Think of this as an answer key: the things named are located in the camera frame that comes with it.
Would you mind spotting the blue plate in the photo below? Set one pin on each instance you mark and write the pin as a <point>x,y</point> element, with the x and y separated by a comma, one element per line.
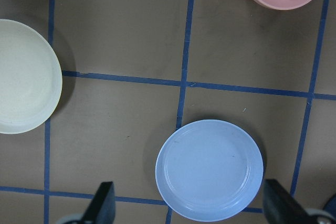
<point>209,170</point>

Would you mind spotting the cream white plate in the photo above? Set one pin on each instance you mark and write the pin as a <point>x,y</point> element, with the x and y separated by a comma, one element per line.
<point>31,78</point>

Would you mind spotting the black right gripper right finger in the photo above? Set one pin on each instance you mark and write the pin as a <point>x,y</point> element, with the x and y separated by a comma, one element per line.
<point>280,207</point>

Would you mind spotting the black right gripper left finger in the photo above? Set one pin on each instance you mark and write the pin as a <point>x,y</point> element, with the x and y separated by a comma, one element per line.
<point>102,207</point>

